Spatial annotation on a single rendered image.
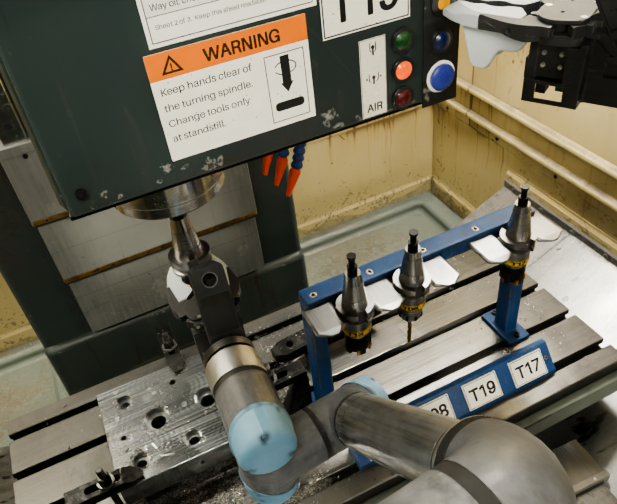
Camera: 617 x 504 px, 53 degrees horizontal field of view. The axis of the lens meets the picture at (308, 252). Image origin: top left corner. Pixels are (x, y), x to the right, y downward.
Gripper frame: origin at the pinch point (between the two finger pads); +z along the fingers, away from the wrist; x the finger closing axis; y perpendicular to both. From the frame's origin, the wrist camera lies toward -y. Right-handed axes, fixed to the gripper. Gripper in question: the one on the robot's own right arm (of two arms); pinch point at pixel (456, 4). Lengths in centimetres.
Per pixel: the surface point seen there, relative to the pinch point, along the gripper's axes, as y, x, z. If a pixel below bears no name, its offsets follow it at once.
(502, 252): 50, 23, -1
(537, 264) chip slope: 91, 70, 4
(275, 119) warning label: 7.0, -16.7, 11.6
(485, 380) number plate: 77, 16, -3
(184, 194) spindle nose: 20.0, -18.2, 27.1
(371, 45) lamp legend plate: 2.3, -7.0, 5.9
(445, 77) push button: 7.9, 0.0, 0.9
